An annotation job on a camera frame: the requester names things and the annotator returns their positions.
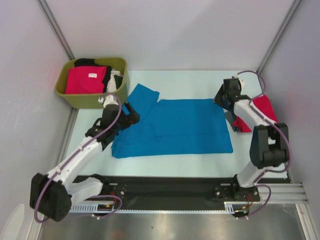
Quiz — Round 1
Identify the blue polo shirt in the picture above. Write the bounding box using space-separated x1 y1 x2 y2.
111 84 233 159

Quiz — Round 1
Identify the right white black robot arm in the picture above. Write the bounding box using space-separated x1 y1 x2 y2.
213 77 291 201

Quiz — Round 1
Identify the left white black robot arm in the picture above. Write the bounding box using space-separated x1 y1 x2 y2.
29 101 141 223

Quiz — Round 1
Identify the folded grey t shirt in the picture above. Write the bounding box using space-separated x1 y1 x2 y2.
224 111 240 132

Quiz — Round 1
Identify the white shirt in bin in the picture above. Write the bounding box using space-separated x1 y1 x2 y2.
106 69 123 93

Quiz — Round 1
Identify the folded red t shirt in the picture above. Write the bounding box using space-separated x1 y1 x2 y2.
233 95 278 133

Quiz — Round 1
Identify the dark green shirt in bin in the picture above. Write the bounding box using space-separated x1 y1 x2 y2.
113 75 123 89

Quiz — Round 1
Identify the olive green plastic bin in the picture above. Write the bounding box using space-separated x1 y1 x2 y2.
54 57 130 109

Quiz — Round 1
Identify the pink shirt in bin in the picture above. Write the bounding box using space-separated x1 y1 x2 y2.
65 66 108 95

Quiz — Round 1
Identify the black shirt in bin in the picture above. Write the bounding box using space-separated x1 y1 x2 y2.
74 58 112 87

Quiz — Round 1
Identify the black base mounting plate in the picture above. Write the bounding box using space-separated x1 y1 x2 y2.
69 174 292 211

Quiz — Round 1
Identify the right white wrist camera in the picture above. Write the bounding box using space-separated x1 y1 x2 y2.
232 73 245 88

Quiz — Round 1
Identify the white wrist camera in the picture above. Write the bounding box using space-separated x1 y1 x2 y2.
98 94 119 108
232 73 245 88

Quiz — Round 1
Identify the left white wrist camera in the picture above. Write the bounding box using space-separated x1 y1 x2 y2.
98 94 119 108

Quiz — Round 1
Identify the grey slotted cable duct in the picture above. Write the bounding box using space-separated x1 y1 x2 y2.
69 201 235 215

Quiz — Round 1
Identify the aluminium frame rail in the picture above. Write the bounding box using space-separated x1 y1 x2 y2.
267 183 309 204

